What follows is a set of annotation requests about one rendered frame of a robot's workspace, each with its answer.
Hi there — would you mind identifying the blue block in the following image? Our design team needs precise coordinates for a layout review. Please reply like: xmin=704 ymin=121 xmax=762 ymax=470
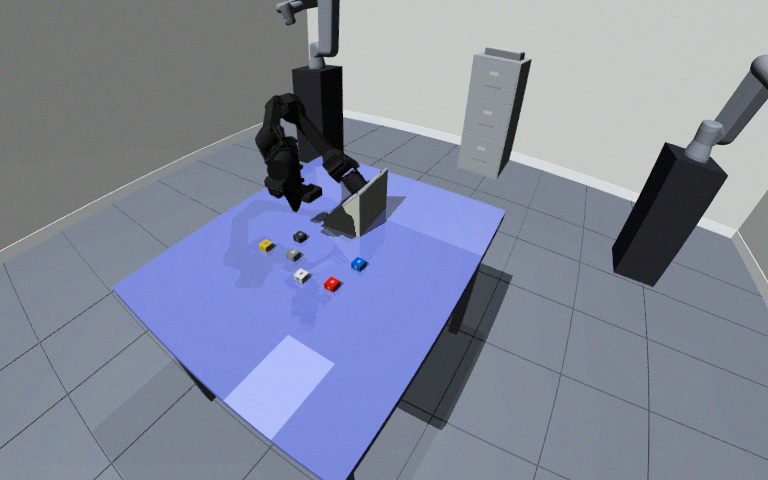
xmin=351 ymin=257 xmax=366 ymax=272

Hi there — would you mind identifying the red block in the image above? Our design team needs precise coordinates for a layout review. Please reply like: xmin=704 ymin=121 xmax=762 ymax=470
xmin=324 ymin=277 xmax=341 ymax=292

